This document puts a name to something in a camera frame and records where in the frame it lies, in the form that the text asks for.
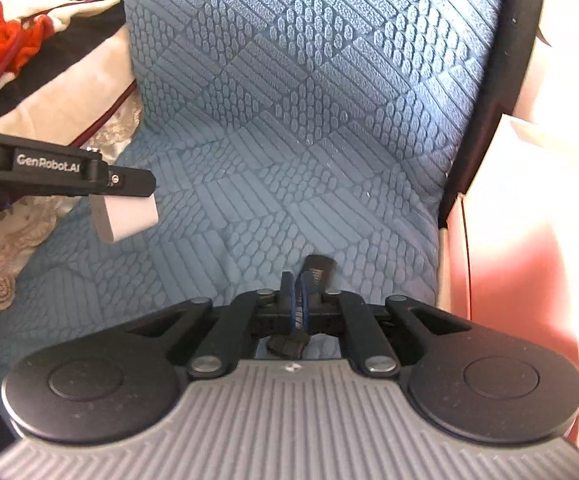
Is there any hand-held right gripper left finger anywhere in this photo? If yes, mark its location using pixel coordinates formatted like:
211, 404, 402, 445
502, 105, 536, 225
124, 271, 296, 377

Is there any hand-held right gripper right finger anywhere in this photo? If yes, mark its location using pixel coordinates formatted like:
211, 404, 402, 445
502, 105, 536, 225
297, 270, 473, 377

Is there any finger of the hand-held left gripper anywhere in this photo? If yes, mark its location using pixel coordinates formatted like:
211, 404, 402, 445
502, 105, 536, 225
82, 166, 158, 199

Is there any white charger adapter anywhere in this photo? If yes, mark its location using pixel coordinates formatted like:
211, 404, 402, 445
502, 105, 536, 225
90, 195, 160, 244

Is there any small black clip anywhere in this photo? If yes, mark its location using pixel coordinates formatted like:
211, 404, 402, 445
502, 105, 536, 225
267, 255, 339, 359

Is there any pink storage box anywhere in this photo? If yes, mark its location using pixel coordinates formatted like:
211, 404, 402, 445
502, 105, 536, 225
438, 112, 579, 461

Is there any blue textured sofa cover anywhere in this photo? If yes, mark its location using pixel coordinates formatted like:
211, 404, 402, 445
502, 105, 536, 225
0, 0, 509, 392

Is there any black sofa frame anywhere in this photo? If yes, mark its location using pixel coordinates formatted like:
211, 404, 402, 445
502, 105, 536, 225
437, 0, 551, 232

